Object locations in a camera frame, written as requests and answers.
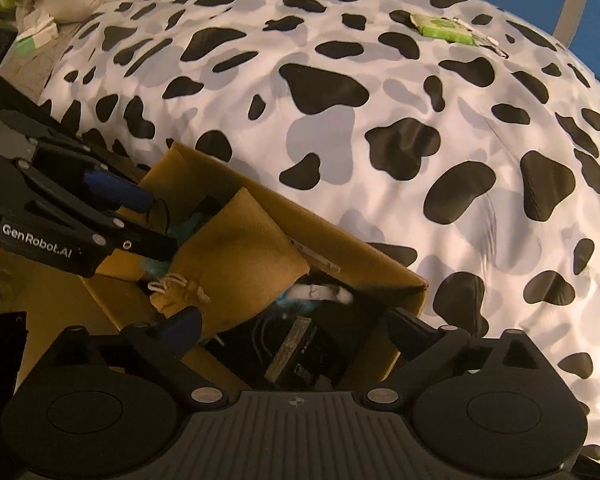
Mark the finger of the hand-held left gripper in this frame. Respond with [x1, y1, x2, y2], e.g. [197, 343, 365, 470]
[15, 157, 157, 215]
[102, 217, 179, 266]

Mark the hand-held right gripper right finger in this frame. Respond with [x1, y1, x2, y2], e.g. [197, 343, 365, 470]
[362, 307, 551, 408]

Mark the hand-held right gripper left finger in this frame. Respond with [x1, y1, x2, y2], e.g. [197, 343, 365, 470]
[39, 306, 229, 407]

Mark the teal mesh bath loofah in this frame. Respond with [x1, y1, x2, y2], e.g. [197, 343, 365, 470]
[139, 211, 217, 277]

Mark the small black box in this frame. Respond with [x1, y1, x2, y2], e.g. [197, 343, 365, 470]
[205, 309, 382, 392]

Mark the tan drawstring pouch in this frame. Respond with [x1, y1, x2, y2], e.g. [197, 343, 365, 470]
[148, 187, 312, 342]

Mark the brown cardboard box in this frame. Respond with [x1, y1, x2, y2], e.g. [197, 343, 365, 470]
[17, 141, 431, 392]

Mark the white soft item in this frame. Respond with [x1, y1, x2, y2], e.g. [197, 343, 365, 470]
[289, 281, 357, 307]

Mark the white green tissue box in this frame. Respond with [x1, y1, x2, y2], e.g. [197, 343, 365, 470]
[13, 11, 59, 57]

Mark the cow print blanket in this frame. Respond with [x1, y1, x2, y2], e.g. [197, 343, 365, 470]
[0, 0, 600, 467]

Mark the green wet wipes packet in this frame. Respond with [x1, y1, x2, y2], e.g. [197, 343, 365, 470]
[409, 11, 477, 47]

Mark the blue grey striped pillow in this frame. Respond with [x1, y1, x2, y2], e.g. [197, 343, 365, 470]
[380, 0, 600, 88]

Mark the white adapter cable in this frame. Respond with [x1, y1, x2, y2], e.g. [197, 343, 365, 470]
[472, 19, 512, 57]

